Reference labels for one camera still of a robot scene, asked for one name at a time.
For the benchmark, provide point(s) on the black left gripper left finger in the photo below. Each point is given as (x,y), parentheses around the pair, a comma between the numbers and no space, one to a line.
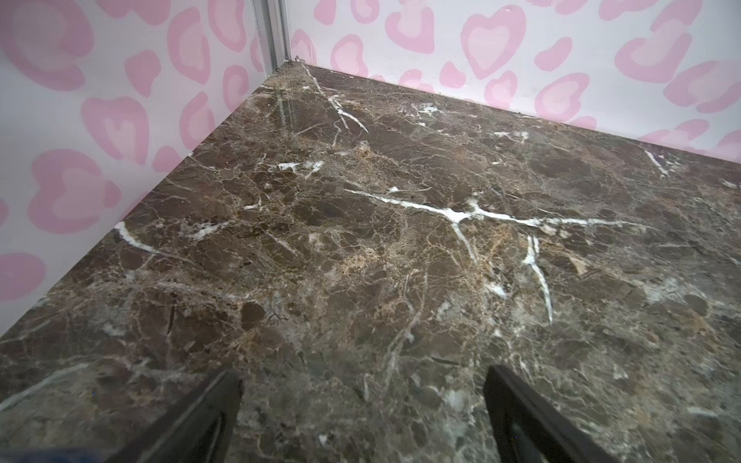
(198,428)

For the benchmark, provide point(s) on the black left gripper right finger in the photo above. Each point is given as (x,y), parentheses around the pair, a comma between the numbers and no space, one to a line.
(527,428)

